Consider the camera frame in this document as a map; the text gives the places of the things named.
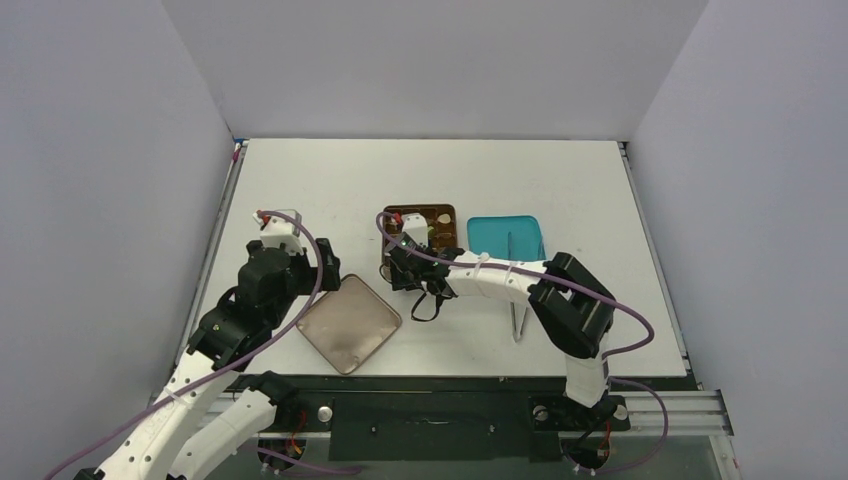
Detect gold tin lid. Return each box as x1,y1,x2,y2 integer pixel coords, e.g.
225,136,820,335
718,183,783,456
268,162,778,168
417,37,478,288
297,274,402,375

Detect gold cookie tin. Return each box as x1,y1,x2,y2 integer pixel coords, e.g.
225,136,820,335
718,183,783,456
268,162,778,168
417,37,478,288
381,203,458,250

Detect metal tongs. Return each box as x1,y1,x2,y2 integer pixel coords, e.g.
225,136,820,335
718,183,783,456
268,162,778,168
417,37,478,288
507,228,545,343

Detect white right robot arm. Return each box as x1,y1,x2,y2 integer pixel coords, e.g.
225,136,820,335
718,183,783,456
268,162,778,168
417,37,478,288
384,234,614,427

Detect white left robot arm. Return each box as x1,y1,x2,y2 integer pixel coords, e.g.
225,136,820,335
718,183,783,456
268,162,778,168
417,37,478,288
76,238,341,479

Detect teal plastic tray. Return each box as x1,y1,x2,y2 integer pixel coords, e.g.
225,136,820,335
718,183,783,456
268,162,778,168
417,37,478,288
466,215,547,262

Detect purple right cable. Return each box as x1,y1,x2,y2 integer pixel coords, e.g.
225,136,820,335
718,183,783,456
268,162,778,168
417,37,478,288
375,210,670,475

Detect purple cable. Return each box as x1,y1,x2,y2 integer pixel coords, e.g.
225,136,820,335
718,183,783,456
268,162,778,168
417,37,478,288
42,209,326,480
375,210,670,475

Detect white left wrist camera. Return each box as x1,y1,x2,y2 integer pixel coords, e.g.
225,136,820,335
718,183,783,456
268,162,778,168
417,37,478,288
252,211,302,255

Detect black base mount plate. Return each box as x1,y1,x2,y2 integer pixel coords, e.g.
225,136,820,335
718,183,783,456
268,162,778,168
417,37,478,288
258,375,696,462

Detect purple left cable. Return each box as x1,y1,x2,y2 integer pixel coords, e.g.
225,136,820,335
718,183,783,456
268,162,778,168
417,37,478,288
42,209,326,480

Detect aluminium rail frame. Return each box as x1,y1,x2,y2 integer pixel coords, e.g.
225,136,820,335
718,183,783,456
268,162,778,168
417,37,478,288
621,390,734,436

